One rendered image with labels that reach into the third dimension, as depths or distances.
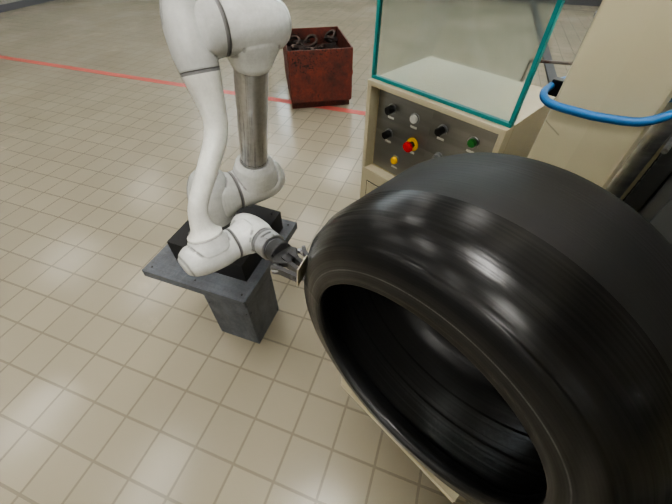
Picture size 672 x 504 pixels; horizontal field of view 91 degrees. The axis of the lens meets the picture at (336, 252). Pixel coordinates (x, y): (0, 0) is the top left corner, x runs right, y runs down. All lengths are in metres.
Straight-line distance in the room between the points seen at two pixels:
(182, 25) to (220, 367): 1.56
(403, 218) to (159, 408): 1.77
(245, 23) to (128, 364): 1.78
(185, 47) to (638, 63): 0.85
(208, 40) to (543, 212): 0.81
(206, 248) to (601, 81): 0.91
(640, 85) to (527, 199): 0.26
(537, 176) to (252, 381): 1.67
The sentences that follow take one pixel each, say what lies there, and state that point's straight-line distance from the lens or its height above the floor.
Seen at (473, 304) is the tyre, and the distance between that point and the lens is 0.36.
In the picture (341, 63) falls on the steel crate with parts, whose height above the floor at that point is 0.49.
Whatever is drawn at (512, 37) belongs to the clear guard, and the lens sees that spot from 1.11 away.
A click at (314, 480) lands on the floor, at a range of 1.75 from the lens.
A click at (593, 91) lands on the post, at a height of 1.53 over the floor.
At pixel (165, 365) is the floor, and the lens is 2.10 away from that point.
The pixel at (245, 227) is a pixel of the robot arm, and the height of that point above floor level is 1.03.
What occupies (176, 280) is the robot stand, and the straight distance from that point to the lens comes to 1.52.
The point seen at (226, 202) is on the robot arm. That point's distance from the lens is 1.35.
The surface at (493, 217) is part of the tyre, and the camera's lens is 0.40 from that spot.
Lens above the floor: 1.73
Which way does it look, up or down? 47 degrees down
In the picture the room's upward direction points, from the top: straight up
